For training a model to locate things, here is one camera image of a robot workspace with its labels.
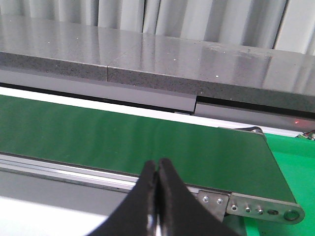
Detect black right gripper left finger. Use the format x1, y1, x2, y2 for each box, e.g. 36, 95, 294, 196
90, 160, 157, 236

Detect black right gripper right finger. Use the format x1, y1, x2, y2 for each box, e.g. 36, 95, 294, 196
157, 158, 237, 236

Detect green conveyor belt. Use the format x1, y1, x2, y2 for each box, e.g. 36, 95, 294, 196
0, 96, 295, 202

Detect bright green mat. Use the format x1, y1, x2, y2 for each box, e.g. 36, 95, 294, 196
245, 134, 315, 236

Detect grey panel under counter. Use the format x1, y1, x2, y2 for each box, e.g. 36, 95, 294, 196
0, 69, 315, 136

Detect grey stone counter slab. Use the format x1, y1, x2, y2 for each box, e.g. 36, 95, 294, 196
0, 15, 315, 116

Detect white pleated curtain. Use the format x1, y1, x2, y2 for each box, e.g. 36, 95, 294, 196
0, 0, 315, 55

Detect metal conveyor end bracket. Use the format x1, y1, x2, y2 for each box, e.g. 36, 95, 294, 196
196, 190, 305, 225

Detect aluminium conveyor frame rail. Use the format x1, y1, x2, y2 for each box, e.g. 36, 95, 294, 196
0, 152, 202, 195

